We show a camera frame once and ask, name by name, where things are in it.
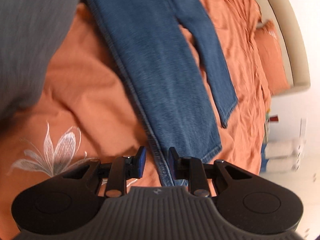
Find small red box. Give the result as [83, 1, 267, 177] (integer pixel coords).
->
[268, 115, 279, 122]

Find grey cloth garment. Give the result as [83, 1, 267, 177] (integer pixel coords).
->
[1, 0, 80, 119]

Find blue denim jeans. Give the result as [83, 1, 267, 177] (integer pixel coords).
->
[86, 0, 238, 186]

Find orange pillow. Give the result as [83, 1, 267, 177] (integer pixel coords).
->
[254, 20, 290, 96]

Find beige upholstered headboard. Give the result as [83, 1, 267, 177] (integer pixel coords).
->
[256, 0, 310, 96]

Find orange bed duvet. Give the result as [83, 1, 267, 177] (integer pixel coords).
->
[1, 0, 271, 239]

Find white plush alpaca toy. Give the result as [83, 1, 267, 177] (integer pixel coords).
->
[260, 138, 306, 173]

